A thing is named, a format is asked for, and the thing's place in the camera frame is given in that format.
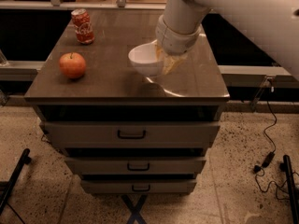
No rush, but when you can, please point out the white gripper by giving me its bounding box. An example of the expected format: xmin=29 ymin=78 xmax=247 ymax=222
xmin=155 ymin=16 xmax=201 ymax=75

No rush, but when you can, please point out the white bowl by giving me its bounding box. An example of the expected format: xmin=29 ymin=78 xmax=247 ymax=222
xmin=128 ymin=42 xmax=164 ymax=77

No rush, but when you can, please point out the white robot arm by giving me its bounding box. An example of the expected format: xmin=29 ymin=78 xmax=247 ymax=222
xmin=156 ymin=0 xmax=299 ymax=79

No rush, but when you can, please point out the red apple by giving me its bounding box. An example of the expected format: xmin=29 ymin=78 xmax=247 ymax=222
xmin=59 ymin=52 xmax=86 ymax=79

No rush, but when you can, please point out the red soda can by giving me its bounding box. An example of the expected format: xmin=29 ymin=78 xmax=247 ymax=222
xmin=71 ymin=8 xmax=94 ymax=45

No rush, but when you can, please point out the blue tape cross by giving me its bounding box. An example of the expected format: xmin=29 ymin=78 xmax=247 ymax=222
xmin=121 ymin=195 xmax=147 ymax=224

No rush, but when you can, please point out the black right floor stand bar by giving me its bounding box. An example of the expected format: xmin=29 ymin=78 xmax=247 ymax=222
xmin=280 ymin=155 xmax=299 ymax=224

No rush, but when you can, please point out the black floor stand bar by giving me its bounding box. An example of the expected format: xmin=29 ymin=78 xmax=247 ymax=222
xmin=0 ymin=148 xmax=31 ymax=215
xmin=280 ymin=155 xmax=299 ymax=224

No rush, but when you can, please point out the black left floor stand bar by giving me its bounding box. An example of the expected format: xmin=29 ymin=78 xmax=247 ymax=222
xmin=0 ymin=148 xmax=31 ymax=215

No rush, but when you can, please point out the top drawer black handle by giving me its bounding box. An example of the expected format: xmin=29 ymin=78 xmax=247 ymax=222
xmin=117 ymin=130 xmax=147 ymax=140

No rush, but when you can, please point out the drawer black handle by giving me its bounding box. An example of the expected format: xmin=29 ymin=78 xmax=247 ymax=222
xmin=117 ymin=130 xmax=147 ymax=140
xmin=131 ymin=184 xmax=150 ymax=192
xmin=127 ymin=163 xmax=150 ymax=172

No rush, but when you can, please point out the middle drawer black handle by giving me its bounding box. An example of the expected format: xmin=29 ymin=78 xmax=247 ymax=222
xmin=127 ymin=163 xmax=150 ymax=172

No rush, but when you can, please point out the bottom drawer black handle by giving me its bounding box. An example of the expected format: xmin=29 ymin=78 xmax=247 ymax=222
xmin=131 ymin=184 xmax=150 ymax=192

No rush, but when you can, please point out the black power cable with adapter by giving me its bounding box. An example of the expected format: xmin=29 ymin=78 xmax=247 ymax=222
xmin=252 ymin=77 xmax=295 ymax=202

